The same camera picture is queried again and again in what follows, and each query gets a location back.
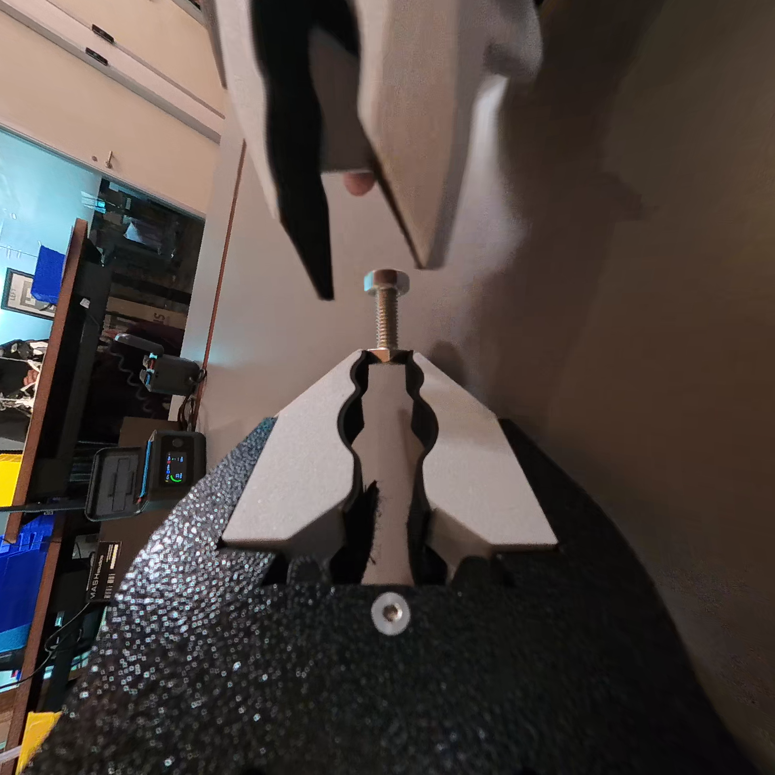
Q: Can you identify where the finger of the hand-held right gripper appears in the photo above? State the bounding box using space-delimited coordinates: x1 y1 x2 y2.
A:
309 0 486 271
213 0 359 302

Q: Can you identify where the plain cardboard box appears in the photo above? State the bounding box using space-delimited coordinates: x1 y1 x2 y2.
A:
118 417 182 452

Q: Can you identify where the black blue charger device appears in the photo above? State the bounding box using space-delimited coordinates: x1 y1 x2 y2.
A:
112 333 203 396

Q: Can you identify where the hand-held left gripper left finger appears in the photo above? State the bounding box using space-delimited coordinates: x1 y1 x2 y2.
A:
220 349 371 561

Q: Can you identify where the black battery pack with display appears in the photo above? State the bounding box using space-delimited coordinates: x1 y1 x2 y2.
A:
85 429 208 523

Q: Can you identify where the brown box with black label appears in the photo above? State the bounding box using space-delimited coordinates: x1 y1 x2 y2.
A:
91 522 152 606

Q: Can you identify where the dark monitor with wooden edge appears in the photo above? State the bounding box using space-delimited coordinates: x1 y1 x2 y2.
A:
3 219 115 746

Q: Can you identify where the printed cardboard box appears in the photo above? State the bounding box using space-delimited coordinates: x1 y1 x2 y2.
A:
106 295 189 343

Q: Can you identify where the yellow plastic bin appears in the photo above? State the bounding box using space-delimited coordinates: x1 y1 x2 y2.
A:
6 711 61 775

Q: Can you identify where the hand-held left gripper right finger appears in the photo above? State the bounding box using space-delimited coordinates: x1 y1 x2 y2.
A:
404 350 559 571

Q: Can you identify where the stack of blue bins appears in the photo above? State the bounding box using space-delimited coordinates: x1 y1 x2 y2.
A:
0 515 55 655

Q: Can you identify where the black framed sign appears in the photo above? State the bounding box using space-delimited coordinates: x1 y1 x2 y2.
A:
2 268 58 318

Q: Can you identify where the silver hex bolt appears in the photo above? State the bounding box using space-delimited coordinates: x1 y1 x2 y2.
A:
363 270 410 353

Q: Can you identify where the blue storage bin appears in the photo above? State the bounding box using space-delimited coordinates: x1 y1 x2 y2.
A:
33 245 67 304

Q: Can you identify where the glass window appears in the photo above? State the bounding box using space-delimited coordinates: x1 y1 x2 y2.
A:
0 124 207 340

